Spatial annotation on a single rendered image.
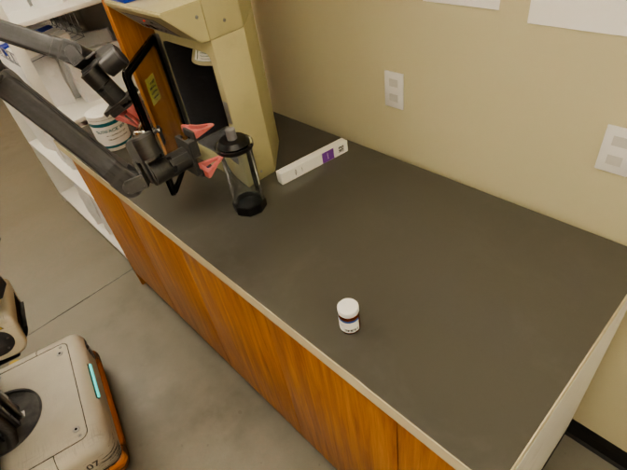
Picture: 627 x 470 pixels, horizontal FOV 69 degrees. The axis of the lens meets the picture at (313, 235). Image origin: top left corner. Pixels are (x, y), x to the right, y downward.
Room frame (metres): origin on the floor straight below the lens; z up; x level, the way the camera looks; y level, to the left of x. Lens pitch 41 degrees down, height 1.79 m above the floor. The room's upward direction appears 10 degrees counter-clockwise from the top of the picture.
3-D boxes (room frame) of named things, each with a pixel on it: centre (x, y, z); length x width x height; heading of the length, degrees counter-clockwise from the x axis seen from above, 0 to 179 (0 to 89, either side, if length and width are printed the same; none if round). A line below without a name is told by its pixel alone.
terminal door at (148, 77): (1.35, 0.39, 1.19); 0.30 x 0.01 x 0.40; 174
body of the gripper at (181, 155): (1.05, 0.30, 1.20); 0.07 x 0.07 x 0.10; 38
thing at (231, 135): (1.15, 0.18, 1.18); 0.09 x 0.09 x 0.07
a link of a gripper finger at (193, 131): (1.10, 0.25, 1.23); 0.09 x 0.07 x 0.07; 128
